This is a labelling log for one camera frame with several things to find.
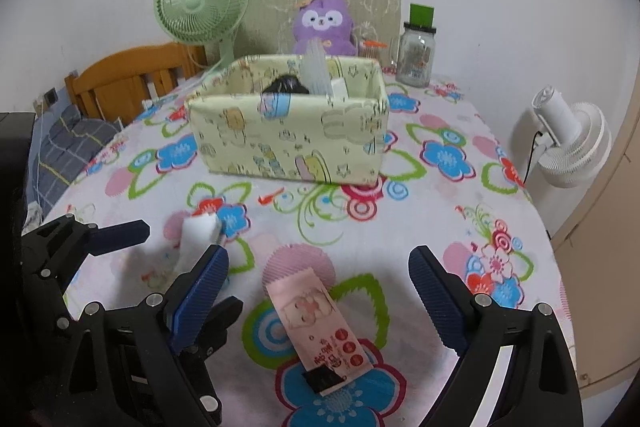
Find black sock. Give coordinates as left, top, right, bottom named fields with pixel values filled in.
left=262, top=74, right=310, bottom=94

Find white fan power cable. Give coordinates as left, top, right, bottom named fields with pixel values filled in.
left=519, top=128, right=547, bottom=188

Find yellow cartoon fabric box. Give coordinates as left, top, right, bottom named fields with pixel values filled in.
left=184, top=54, right=390, bottom=185

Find green tissue pack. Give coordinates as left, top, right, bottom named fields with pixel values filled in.
left=329, top=77, right=349, bottom=98

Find floral tablecloth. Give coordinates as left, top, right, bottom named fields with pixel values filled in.
left=51, top=82, right=573, bottom=426

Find purple plush bunny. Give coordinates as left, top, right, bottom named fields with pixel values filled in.
left=293, top=0, right=357, bottom=56

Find small cup orange lid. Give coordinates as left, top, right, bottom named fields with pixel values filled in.
left=358, top=39, right=388, bottom=66

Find white beige sock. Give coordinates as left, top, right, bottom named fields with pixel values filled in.
left=175, top=213, right=222, bottom=275

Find glass jar green lid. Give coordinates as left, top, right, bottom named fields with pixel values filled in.
left=396, top=3, right=437, bottom=88

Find white standing fan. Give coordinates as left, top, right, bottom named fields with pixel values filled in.
left=532, top=86, right=613, bottom=188

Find clear plastic bag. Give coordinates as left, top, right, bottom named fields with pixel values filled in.
left=299, top=38, right=333, bottom=96

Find pink sachet packet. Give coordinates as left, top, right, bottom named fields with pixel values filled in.
left=267, top=269, right=372, bottom=397

